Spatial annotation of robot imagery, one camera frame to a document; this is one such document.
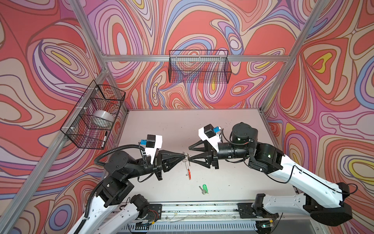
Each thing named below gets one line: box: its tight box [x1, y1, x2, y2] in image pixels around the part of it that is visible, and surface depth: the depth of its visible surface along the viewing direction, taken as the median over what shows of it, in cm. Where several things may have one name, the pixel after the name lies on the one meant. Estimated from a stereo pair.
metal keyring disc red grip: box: [182, 152, 192, 181], surface depth 50 cm
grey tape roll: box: [92, 109, 115, 122], surface depth 75 cm
